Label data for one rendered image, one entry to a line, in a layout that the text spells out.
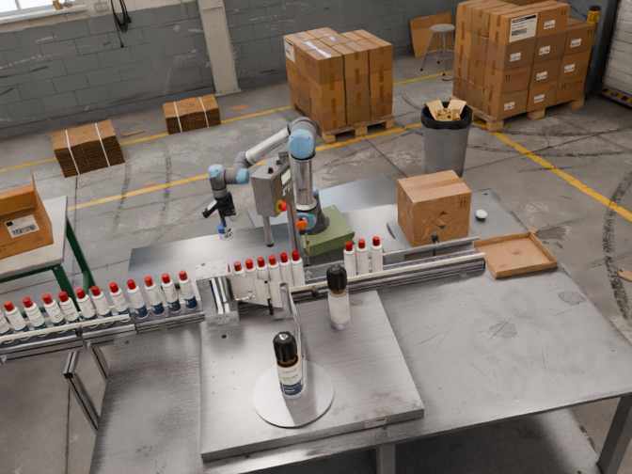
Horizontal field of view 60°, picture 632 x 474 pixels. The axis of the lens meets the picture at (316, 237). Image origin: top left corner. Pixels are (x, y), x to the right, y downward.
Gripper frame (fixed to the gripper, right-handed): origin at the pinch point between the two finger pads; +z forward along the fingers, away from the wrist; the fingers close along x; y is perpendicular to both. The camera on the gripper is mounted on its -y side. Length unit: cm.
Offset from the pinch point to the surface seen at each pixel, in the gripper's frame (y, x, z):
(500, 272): 113, -76, 14
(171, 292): -32, -40, 0
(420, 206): 91, -40, -9
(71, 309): -75, -32, -1
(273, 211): 18, -47, -32
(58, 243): -92, 66, 21
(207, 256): -11.6, 4.6, 16.7
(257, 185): 14, -43, -43
